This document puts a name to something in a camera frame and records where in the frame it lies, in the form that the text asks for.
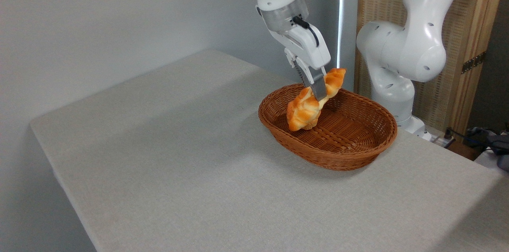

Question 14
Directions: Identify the grey tablecloth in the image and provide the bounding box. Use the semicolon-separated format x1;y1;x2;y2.
30;49;509;252

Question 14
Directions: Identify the black plug with cable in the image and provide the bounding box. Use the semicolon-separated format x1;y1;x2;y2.
443;126;492;150

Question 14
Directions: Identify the brown oval wicker basket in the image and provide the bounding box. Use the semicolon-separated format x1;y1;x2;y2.
258;83;398;171

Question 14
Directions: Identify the round knotted bread roll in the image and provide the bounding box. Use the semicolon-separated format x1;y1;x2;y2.
303;114;322;130

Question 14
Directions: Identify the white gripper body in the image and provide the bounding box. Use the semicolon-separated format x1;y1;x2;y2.
269;23;331;70

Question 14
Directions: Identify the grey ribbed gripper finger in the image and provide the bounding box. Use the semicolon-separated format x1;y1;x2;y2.
284;47;313;87
308;66;328;101

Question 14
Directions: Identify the white vertical light strip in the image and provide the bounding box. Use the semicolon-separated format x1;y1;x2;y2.
335;0;344;87

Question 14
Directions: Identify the dark metal screen hinge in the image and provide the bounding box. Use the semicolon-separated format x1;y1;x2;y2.
461;51;486;74

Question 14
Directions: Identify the long braided bread loaf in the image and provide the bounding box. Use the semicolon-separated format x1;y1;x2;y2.
286;68;347;132

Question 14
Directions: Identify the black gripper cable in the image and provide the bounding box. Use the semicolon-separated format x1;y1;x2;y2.
292;16;320;48

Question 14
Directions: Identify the dark bag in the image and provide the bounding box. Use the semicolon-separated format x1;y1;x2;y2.
463;126;509;173

